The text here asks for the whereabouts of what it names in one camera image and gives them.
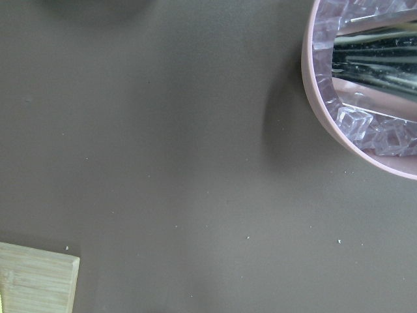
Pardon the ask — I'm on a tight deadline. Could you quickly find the pink bowl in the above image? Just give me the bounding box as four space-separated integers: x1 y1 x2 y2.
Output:
301 1 416 181

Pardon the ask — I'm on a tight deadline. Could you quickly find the steel ice scoop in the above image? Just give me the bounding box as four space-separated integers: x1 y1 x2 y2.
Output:
332 9 416 122

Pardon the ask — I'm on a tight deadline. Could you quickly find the bamboo cutting board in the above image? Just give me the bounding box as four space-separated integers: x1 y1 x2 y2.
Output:
1 243 80 312

